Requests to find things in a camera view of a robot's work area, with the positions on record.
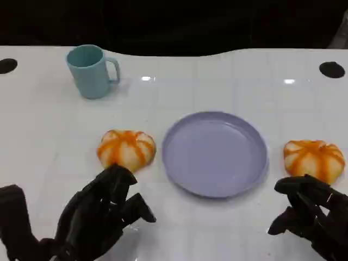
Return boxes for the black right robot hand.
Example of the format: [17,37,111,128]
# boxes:
[268,173,348,261]

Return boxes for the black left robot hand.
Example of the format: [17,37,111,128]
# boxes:
[50,164,157,261]

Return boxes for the orange and white bread roll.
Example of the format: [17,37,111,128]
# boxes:
[283,139,345,184]
[97,129,157,172]

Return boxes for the lilac plate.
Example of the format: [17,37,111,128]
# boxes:
[161,111,270,202]

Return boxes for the pale green mug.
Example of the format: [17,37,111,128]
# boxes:
[65,45,121,100]

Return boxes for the black table cable hole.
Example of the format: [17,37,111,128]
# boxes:
[319,61,346,79]
[0,58,18,74]

